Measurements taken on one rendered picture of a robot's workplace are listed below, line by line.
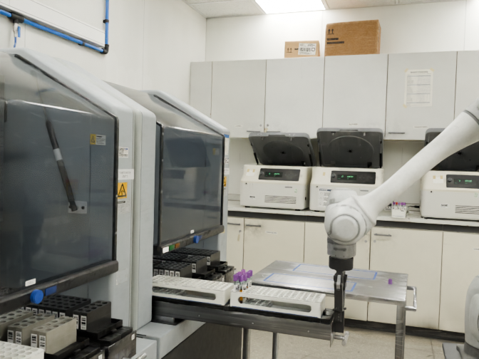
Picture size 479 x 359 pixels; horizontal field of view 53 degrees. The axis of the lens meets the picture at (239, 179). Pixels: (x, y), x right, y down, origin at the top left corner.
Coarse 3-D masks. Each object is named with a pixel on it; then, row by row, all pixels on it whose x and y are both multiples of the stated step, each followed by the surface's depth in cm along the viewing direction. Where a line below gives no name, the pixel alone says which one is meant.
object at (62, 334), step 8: (64, 320) 119; (72, 320) 119; (48, 328) 113; (56, 328) 113; (64, 328) 116; (72, 328) 119; (40, 336) 110; (48, 336) 111; (56, 336) 113; (64, 336) 116; (72, 336) 119; (40, 344) 110; (48, 344) 111; (56, 344) 114; (64, 344) 116; (48, 352) 111
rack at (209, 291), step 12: (156, 276) 171; (168, 276) 172; (156, 288) 170; (168, 288) 171; (180, 288) 161; (192, 288) 159; (204, 288) 158; (216, 288) 159; (228, 288) 159; (192, 300) 160; (204, 300) 158; (216, 300) 157; (228, 300) 160
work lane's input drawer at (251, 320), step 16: (160, 304) 161; (176, 304) 160; (192, 304) 159; (208, 304) 157; (192, 320) 158; (208, 320) 156; (224, 320) 154; (240, 320) 152; (256, 320) 151; (272, 320) 149; (288, 320) 147; (304, 320) 147; (320, 320) 145; (304, 336) 146; (320, 336) 144; (336, 336) 149
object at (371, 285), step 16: (272, 272) 203; (288, 272) 204; (304, 272) 205; (320, 272) 206; (352, 272) 207; (368, 272) 208; (384, 272) 209; (288, 288) 181; (304, 288) 179; (320, 288) 179; (352, 288) 180; (368, 288) 181; (384, 288) 181; (400, 288) 182; (416, 288) 198; (400, 304) 167; (416, 304) 177; (400, 320) 167; (272, 336) 228; (400, 336) 167; (272, 352) 228; (400, 352) 167
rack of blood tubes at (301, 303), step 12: (252, 288) 159; (264, 288) 159; (276, 288) 160; (252, 300) 159; (264, 300) 159; (276, 300) 150; (288, 300) 149; (300, 300) 148; (312, 300) 148; (324, 300) 153; (288, 312) 149; (300, 312) 148; (312, 312) 147
